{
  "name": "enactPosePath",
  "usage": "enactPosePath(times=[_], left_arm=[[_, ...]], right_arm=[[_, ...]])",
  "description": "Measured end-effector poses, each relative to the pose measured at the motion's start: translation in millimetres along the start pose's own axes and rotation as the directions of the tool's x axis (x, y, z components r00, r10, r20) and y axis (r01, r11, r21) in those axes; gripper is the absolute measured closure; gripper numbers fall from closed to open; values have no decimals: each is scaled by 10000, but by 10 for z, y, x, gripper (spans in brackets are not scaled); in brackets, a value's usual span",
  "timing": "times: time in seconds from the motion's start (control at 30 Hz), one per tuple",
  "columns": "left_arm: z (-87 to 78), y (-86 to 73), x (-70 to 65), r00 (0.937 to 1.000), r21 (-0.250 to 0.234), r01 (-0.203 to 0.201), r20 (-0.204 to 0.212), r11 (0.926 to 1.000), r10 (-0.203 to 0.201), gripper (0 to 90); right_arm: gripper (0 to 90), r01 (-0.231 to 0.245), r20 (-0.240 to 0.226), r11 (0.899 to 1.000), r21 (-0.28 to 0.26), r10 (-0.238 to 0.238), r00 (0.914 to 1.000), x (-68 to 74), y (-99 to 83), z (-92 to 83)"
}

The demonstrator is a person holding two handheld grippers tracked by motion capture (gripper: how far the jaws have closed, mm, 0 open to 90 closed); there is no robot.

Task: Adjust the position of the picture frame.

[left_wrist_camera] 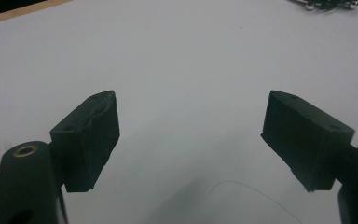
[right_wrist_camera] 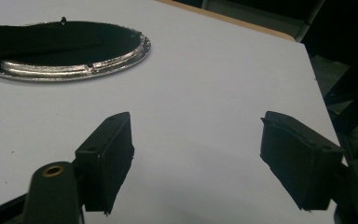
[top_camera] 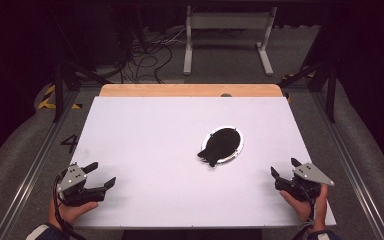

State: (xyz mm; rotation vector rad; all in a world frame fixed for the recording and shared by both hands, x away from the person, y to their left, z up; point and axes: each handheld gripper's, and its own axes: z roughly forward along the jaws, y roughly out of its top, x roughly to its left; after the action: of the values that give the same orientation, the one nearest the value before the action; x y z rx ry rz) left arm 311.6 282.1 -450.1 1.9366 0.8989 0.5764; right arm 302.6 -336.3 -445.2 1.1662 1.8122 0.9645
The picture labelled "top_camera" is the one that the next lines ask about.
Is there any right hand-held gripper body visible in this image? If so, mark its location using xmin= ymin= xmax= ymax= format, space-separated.
xmin=278 ymin=162 xmax=335 ymax=203

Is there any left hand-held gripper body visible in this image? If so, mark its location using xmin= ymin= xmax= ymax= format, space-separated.
xmin=55 ymin=162 xmax=108 ymax=208

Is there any oval silver pearl picture frame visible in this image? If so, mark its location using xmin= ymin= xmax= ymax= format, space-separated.
xmin=197 ymin=125 xmax=245 ymax=168

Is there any person's right hand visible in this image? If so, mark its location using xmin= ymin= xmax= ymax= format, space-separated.
xmin=279 ymin=184 xmax=329 ymax=233

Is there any person's left hand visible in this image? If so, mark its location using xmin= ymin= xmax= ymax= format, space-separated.
xmin=48 ymin=194 xmax=99 ymax=231

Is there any yellow black floor tape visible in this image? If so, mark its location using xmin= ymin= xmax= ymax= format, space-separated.
xmin=37 ymin=84 xmax=83 ymax=111

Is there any black metal stand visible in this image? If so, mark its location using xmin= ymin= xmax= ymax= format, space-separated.
xmin=277 ymin=49 xmax=340 ymax=124
xmin=53 ymin=49 xmax=114 ymax=124

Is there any wooden table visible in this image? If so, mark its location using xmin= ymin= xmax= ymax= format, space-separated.
xmin=98 ymin=83 xmax=284 ymax=98

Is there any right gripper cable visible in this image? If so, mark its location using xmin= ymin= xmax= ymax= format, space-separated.
xmin=293 ymin=186 xmax=318 ymax=240

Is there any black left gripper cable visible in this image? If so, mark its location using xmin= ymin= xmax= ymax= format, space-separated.
xmin=52 ymin=174 xmax=88 ymax=240

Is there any grey floor rail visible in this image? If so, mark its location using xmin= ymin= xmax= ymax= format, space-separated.
xmin=309 ymin=89 xmax=384 ymax=240
xmin=0 ymin=89 xmax=82 ymax=240

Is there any bunch of floor cables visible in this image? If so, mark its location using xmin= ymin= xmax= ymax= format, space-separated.
xmin=118 ymin=28 xmax=196 ymax=85

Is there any white metal stand frame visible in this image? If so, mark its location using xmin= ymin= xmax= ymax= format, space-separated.
xmin=183 ymin=5 xmax=278 ymax=77

